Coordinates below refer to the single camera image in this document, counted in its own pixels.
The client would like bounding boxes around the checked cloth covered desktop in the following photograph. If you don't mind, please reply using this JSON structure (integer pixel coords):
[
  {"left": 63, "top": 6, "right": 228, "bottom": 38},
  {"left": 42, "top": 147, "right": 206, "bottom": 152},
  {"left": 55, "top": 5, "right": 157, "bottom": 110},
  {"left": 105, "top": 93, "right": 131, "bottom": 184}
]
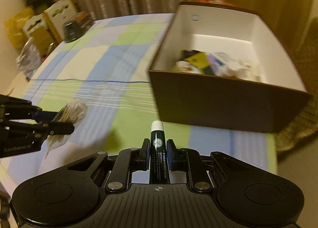
[{"left": 7, "top": 13, "right": 277, "bottom": 186}]

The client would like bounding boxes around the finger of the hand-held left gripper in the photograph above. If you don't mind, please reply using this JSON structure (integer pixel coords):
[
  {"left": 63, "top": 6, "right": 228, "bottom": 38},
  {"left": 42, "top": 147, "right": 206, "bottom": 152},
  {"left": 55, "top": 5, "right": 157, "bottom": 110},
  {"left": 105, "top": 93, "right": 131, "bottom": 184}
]
[
  {"left": 6, "top": 121, "right": 75, "bottom": 141},
  {"left": 5, "top": 101, "right": 65, "bottom": 122}
]

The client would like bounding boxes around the white hair claw clip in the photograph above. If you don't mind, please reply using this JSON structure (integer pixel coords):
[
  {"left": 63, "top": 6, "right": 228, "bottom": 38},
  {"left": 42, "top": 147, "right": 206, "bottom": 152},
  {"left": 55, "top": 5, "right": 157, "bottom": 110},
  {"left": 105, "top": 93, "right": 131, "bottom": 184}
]
[{"left": 236, "top": 60, "right": 261, "bottom": 81}]

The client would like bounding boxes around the green blister card with jar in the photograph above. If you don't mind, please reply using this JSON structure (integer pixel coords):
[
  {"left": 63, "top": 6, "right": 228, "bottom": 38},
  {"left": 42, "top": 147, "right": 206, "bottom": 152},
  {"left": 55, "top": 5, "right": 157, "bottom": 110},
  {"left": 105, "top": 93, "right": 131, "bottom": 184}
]
[{"left": 173, "top": 51, "right": 214, "bottom": 76}]

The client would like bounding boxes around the dark hair scrunchie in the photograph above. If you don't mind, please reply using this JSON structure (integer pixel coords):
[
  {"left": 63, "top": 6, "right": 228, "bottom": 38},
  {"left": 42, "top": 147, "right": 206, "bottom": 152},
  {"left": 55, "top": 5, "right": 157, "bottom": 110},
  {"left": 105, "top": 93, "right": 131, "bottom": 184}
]
[{"left": 181, "top": 49, "right": 199, "bottom": 59}]

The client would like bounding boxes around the red food packet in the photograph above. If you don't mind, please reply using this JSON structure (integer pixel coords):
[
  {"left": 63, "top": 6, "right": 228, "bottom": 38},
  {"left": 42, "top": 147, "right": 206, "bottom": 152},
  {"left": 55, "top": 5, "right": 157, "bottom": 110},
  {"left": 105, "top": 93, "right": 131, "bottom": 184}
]
[{"left": 195, "top": 0, "right": 231, "bottom": 5}]

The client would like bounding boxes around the white tube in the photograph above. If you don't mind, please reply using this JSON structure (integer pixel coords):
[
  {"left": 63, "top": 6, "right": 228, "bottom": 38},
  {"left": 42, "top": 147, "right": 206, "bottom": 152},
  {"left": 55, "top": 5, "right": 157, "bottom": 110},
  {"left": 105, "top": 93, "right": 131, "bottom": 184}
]
[{"left": 216, "top": 53, "right": 240, "bottom": 77}]

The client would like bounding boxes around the dark plastic container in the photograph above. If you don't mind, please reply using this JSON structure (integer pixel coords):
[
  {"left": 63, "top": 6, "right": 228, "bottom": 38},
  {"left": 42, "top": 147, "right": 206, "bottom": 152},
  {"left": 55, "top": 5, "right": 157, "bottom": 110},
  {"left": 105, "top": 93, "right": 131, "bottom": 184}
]
[{"left": 63, "top": 11, "right": 93, "bottom": 43}]

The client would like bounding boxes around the white and wood chair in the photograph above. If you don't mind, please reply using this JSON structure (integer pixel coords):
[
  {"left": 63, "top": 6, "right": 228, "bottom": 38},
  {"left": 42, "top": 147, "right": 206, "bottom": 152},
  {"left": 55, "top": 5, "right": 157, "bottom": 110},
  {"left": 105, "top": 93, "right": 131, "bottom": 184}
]
[
  {"left": 43, "top": 0, "right": 79, "bottom": 45},
  {"left": 22, "top": 14, "right": 49, "bottom": 45}
]

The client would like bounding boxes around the brown cardboard box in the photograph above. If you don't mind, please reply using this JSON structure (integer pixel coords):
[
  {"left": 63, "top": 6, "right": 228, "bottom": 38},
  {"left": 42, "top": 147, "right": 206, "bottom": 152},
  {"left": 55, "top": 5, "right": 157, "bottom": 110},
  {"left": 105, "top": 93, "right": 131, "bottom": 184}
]
[{"left": 148, "top": 1, "right": 312, "bottom": 133}]

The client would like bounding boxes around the quilted beige chair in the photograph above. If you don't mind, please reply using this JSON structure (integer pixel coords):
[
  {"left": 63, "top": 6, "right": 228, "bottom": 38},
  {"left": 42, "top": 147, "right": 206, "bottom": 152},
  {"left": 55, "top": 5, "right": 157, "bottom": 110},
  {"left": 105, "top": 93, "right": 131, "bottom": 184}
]
[{"left": 273, "top": 17, "right": 318, "bottom": 161}]

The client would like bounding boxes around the yellow plastic bag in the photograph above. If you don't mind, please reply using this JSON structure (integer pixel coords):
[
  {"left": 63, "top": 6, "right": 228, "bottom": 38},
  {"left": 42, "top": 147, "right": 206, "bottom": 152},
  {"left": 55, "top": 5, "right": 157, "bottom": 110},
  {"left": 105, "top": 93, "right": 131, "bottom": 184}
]
[{"left": 5, "top": 7, "right": 35, "bottom": 48}]

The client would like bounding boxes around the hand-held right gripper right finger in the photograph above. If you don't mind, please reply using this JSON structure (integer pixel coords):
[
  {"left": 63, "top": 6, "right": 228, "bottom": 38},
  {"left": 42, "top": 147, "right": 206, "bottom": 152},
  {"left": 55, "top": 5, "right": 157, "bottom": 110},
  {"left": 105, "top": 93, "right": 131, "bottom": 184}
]
[{"left": 166, "top": 139, "right": 252, "bottom": 191}]

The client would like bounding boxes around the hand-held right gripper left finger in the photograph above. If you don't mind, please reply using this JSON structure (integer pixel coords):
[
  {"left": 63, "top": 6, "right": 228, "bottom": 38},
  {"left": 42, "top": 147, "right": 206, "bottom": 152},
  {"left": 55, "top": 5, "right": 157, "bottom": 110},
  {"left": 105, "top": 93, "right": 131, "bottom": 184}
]
[{"left": 67, "top": 138, "right": 151, "bottom": 192}]

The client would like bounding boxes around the silver plastic bag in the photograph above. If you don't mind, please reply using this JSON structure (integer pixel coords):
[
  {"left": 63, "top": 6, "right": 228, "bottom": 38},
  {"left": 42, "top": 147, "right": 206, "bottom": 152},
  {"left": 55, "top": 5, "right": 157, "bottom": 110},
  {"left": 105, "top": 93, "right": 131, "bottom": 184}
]
[{"left": 16, "top": 37, "right": 43, "bottom": 81}]

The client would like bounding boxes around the dark green tube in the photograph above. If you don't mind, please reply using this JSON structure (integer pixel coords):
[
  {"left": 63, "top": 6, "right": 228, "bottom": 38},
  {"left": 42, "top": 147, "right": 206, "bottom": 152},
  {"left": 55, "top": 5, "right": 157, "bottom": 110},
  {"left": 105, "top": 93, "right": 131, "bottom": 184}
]
[{"left": 149, "top": 120, "right": 172, "bottom": 184}]

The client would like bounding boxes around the clear bag of brown bits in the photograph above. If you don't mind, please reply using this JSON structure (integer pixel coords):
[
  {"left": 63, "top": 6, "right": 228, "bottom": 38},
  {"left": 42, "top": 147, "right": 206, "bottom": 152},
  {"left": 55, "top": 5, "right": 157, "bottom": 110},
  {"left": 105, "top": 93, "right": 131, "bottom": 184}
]
[{"left": 45, "top": 101, "right": 88, "bottom": 160}]

